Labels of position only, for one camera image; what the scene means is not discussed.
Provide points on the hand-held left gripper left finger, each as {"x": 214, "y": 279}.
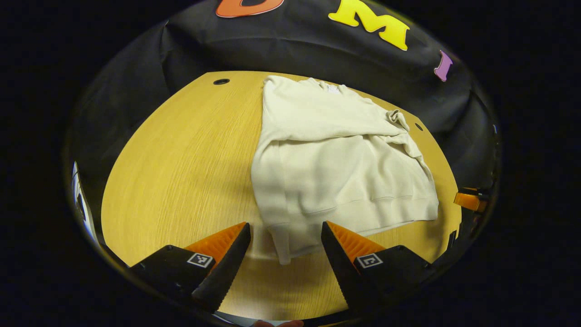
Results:
{"x": 229, "y": 268}

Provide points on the black backdrop cloth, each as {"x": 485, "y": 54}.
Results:
{"x": 295, "y": 50}

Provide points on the computer monitor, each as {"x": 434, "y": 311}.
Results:
{"x": 81, "y": 204}

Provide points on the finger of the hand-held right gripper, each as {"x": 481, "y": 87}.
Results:
{"x": 467, "y": 201}

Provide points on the cream sweatshirt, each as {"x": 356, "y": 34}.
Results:
{"x": 340, "y": 172}

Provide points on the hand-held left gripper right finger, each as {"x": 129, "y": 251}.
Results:
{"x": 338, "y": 263}

